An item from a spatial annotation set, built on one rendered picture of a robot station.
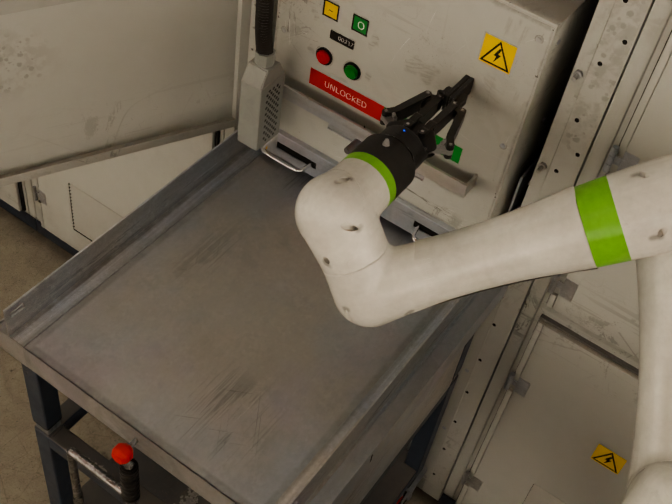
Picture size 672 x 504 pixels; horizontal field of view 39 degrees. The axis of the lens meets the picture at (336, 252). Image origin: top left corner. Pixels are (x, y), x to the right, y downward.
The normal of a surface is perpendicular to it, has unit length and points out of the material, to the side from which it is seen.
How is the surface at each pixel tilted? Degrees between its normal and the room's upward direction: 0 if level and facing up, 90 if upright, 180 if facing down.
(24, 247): 0
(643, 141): 90
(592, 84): 90
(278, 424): 0
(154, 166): 90
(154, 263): 0
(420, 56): 90
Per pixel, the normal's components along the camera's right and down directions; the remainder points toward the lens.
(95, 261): 0.81, 0.49
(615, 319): -0.57, 0.56
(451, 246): -0.38, -0.48
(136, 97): 0.48, 0.69
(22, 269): 0.12, -0.67
